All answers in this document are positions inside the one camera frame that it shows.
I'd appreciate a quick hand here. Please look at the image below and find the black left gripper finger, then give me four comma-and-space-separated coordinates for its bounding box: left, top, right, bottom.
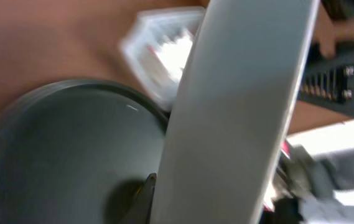
123, 173, 157, 224

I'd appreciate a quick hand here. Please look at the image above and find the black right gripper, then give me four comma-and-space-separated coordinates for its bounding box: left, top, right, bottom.
298, 42, 354, 117

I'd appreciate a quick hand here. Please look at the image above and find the white plate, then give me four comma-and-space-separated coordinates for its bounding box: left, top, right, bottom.
150, 0, 319, 223

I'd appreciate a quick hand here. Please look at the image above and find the round black tray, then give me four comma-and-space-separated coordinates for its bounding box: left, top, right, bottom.
0, 80, 168, 223

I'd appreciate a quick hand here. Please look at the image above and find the clear plastic bin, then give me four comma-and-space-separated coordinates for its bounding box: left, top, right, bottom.
120, 6, 205, 111

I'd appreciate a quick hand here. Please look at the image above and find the crumpled white paper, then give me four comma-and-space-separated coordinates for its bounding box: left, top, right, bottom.
154, 28, 193, 82

